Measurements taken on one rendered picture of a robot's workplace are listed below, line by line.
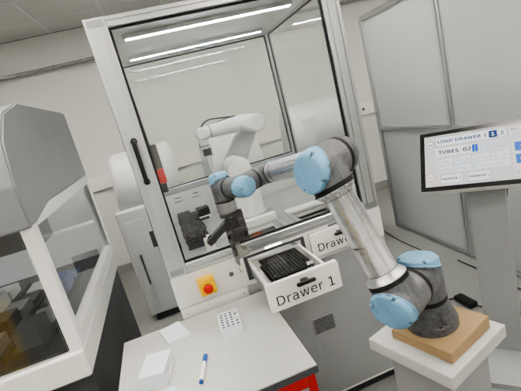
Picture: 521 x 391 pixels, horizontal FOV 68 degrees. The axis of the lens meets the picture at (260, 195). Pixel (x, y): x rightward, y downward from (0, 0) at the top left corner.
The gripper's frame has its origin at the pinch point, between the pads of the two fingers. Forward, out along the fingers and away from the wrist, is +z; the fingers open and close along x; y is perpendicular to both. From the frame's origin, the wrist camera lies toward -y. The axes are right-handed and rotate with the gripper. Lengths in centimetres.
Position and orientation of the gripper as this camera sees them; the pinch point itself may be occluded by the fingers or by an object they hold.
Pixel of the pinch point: (236, 261)
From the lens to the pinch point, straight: 152.5
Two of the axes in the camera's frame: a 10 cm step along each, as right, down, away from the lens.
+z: 2.5, 9.4, 2.2
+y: 9.5, -2.8, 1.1
